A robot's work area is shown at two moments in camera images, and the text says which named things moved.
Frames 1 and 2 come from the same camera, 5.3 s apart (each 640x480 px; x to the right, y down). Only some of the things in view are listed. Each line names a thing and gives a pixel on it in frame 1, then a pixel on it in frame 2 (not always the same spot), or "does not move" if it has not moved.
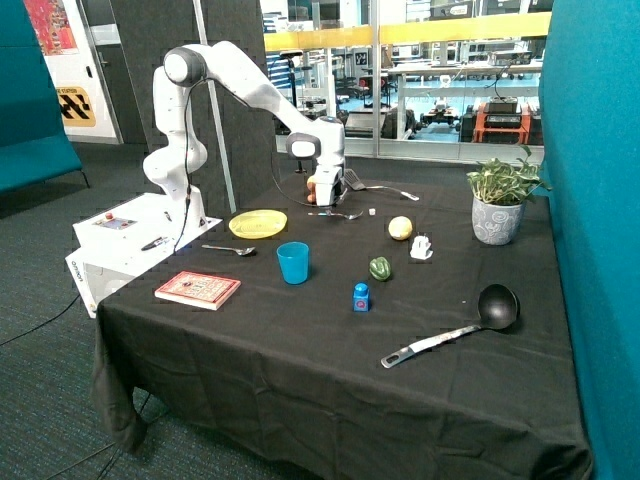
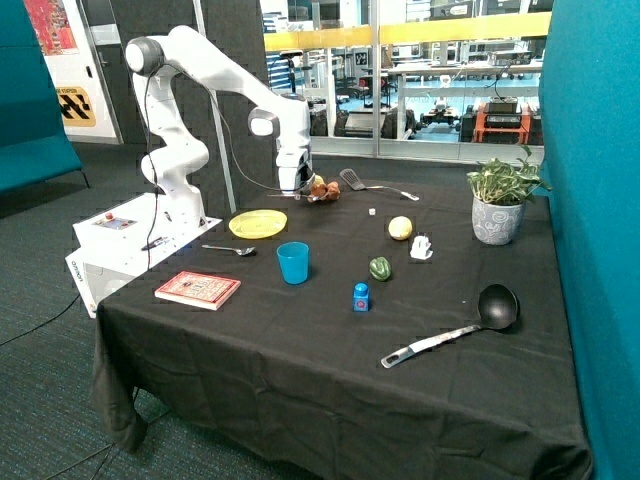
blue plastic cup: [293, 257] does not move
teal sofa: [35, 143] does not move
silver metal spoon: [241, 252] does not move
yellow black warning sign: [76, 107] does not move
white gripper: [324, 182] to [295, 169]
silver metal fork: [328, 214] to [289, 194]
